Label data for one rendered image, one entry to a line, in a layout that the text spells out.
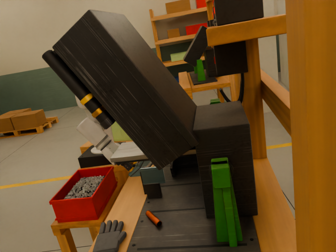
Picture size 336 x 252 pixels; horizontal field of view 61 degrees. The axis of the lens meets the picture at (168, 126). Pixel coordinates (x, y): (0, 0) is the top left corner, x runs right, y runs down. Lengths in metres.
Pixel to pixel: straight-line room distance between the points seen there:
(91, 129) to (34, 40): 7.80
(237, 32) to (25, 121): 6.42
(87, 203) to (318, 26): 1.19
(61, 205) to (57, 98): 7.79
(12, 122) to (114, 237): 6.14
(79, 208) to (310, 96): 1.18
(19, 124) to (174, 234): 6.17
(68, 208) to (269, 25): 1.14
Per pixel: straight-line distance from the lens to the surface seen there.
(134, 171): 1.46
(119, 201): 1.30
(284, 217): 1.12
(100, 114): 0.94
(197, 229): 1.04
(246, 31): 0.68
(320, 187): 0.47
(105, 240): 1.06
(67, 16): 8.76
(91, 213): 1.41
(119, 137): 2.38
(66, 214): 1.47
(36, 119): 6.76
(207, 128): 0.92
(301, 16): 0.41
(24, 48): 9.29
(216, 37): 0.68
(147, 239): 1.05
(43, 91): 9.25
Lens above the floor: 1.54
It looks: 17 degrees down
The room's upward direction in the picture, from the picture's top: 10 degrees counter-clockwise
